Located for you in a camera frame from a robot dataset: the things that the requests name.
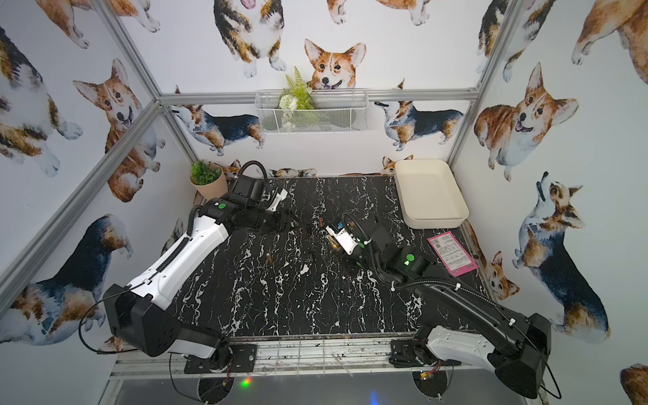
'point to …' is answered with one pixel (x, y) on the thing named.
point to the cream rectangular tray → (429, 196)
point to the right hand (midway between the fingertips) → (334, 248)
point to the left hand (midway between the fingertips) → (301, 222)
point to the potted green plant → (209, 179)
